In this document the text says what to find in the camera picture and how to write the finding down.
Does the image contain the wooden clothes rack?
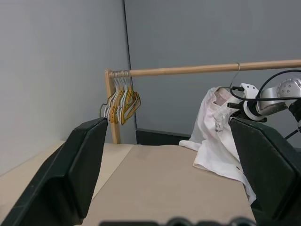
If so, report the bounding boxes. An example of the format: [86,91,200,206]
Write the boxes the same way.
[104,59,301,145]

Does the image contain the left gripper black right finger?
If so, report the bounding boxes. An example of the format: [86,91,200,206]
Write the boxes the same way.
[229,117,301,226]

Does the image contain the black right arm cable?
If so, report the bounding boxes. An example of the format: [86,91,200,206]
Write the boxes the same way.
[230,69,301,105]

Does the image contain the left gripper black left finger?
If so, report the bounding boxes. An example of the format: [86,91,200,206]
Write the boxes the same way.
[0,116,109,226]

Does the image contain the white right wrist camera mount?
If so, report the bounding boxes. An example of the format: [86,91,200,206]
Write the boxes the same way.
[239,82,268,122]

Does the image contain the white garment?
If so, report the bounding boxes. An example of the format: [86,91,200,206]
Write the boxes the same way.
[179,86,257,206]

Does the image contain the bunch of yellow white hangers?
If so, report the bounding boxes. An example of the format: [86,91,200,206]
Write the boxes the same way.
[103,71,127,126]

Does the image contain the metal hanger hook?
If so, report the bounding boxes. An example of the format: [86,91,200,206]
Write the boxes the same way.
[215,62,241,90]

